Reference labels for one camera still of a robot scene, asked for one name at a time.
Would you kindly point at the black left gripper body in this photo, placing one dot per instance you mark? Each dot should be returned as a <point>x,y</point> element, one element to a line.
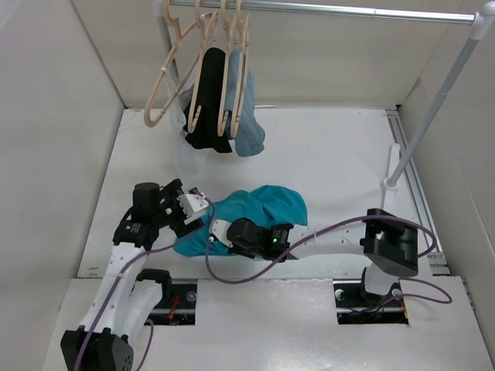
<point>170,212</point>

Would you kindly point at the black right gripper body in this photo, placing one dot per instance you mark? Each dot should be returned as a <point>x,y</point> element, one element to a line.
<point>251,251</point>

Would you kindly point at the teal t shirt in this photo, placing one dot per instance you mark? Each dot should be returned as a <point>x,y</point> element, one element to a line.
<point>266,206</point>

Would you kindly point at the beige wooden hanger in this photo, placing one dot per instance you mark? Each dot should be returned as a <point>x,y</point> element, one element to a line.
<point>243,29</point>
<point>173,37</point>

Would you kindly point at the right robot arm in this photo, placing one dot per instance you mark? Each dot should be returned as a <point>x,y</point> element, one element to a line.
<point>391,245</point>

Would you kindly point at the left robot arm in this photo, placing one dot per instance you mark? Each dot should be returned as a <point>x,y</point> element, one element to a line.
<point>128,291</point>

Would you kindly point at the beige hanger with black shirt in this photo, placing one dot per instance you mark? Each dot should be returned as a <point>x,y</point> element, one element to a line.
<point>201,23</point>

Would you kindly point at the black hanging shirt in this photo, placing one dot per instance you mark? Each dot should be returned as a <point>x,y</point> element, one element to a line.
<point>208,98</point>

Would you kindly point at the light blue hanging shirt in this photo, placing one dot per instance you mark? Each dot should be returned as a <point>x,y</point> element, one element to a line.
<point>250,137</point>

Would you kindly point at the empty beige wooden hanger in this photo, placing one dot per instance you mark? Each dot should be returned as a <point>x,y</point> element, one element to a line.
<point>173,37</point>

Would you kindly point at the beige hanger with blue shirt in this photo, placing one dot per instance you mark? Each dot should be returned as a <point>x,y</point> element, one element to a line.
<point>229,28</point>

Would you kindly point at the white sheer hanging garment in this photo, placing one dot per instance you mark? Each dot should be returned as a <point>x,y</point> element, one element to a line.
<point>189,161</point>

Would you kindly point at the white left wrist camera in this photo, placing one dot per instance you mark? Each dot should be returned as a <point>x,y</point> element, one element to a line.
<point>194,205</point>

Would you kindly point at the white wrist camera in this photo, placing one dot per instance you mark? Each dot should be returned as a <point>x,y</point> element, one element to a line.
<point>194,205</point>
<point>218,229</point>

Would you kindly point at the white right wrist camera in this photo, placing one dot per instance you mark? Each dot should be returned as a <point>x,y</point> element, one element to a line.
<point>218,229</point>

